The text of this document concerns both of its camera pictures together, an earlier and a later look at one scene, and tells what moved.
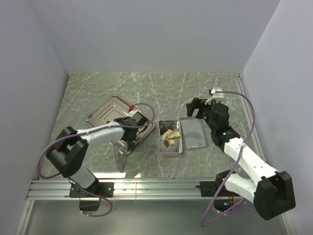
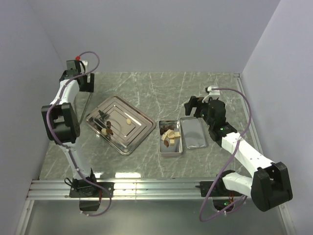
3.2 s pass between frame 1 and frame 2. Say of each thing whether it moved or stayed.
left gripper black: moved
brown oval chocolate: stayed
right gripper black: stayed
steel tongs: moved
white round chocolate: stayed
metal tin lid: stayed
